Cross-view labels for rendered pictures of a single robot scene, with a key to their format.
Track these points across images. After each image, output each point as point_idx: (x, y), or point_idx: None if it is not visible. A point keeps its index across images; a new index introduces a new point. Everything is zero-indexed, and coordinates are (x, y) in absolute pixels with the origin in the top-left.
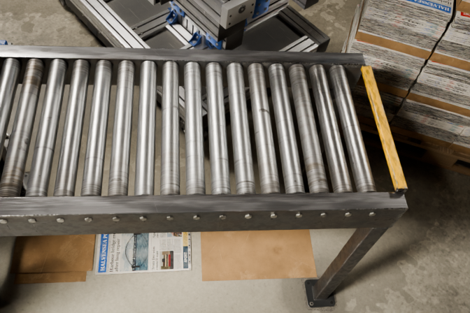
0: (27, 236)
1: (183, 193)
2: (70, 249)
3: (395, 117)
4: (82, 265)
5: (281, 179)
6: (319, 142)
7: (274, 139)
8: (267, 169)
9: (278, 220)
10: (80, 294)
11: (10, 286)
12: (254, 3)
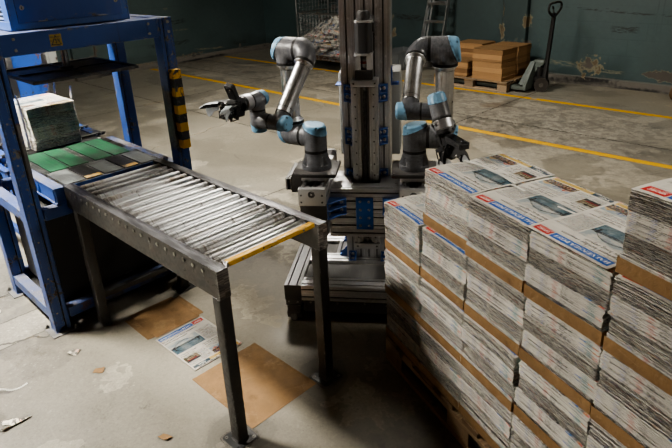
0: (156, 307)
1: (248, 336)
2: (163, 323)
3: (419, 350)
4: (156, 333)
5: (315, 366)
6: (317, 314)
7: (345, 345)
8: (190, 232)
9: (169, 257)
10: (138, 343)
11: (122, 321)
12: (323, 195)
